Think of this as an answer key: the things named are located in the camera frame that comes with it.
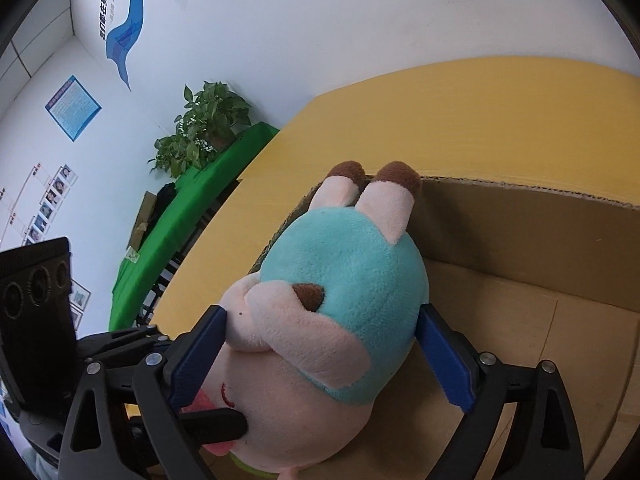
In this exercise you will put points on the brown cardboard box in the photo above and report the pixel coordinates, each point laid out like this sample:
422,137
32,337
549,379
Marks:
530,274

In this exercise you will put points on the blue framed wall poster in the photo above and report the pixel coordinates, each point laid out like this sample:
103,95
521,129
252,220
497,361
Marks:
72,108

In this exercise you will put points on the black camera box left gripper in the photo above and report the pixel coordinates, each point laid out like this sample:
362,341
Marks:
40,363

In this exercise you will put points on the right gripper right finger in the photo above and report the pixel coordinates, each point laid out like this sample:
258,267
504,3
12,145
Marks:
543,441

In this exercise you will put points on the green cloth covered table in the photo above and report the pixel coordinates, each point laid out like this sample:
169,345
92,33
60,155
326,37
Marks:
196,191

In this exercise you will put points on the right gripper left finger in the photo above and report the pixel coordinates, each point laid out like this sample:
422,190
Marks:
190,354

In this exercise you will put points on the pink pig plush teal shirt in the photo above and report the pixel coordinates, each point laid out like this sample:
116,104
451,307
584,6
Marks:
318,331

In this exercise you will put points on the green potted plant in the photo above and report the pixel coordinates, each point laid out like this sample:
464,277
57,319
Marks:
212,119

